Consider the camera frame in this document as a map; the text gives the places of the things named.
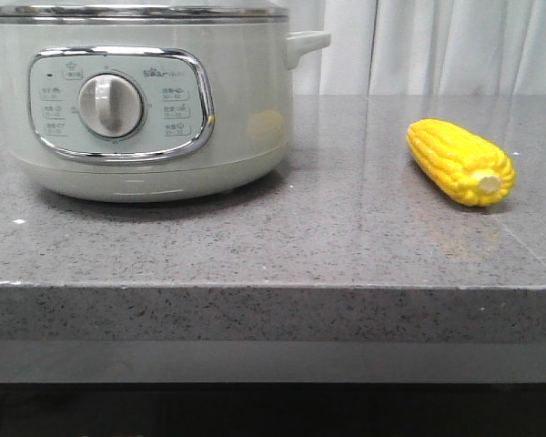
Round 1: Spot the yellow plastic corn cob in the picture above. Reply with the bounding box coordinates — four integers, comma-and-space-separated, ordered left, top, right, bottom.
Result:
406, 118, 516, 207

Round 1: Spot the white pleated curtain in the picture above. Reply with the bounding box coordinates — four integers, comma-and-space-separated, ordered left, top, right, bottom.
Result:
0, 0, 546, 97

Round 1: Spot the pale green electric cooking pot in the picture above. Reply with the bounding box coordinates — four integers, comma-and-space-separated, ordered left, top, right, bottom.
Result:
0, 19, 330, 202

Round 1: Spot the glass pot lid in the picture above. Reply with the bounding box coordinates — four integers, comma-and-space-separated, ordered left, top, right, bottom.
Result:
0, 1, 289, 19

